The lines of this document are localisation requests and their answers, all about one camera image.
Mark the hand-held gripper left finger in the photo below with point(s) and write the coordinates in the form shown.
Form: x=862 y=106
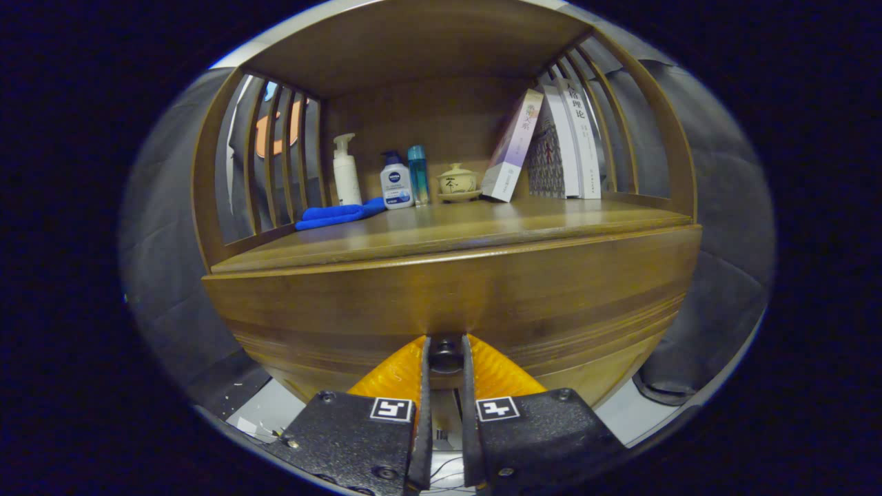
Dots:
x=351 y=441

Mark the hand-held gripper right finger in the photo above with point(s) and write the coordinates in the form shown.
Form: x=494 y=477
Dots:
x=537 y=437

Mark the wooden drawer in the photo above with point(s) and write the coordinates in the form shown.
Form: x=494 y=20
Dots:
x=413 y=303

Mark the wooden countertop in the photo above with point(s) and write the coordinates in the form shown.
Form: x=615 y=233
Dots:
x=482 y=224

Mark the wooden cabinet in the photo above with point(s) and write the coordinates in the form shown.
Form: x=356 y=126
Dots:
x=427 y=48

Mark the blue cloth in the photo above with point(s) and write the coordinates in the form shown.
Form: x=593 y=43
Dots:
x=337 y=215

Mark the white bottle with blue cap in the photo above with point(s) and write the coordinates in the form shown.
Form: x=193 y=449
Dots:
x=397 y=186

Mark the white pump bottle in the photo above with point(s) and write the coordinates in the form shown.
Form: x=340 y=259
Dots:
x=346 y=179

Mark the beige lidded tea cup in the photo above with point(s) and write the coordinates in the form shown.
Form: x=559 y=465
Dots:
x=458 y=182

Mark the dark patterned book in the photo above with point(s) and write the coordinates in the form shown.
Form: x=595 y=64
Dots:
x=546 y=165

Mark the small teal bottle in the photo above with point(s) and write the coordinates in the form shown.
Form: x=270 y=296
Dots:
x=419 y=176

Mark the black backdrop cloth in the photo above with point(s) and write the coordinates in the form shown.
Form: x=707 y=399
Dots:
x=723 y=227

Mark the purple and white book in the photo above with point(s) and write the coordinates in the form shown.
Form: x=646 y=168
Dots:
x=511 y=151

